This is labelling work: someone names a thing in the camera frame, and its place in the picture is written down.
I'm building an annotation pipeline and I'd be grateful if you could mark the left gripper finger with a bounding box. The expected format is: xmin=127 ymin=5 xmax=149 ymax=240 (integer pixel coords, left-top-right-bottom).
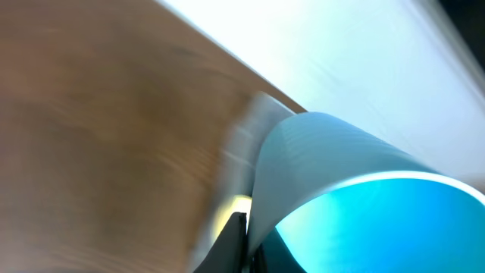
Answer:
xmin=193 ymin=212 xmax=247 ymax=273

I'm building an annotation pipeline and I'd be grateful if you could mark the yellow bowl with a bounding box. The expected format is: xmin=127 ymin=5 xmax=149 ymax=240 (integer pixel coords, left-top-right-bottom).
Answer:
xmin=211 ymin=195 xmax=252 ymax=243

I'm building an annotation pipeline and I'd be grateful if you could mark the light blue cup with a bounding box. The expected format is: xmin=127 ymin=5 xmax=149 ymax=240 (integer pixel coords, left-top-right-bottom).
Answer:
xmin=248 ymin=112 xmax=484 ymax=272

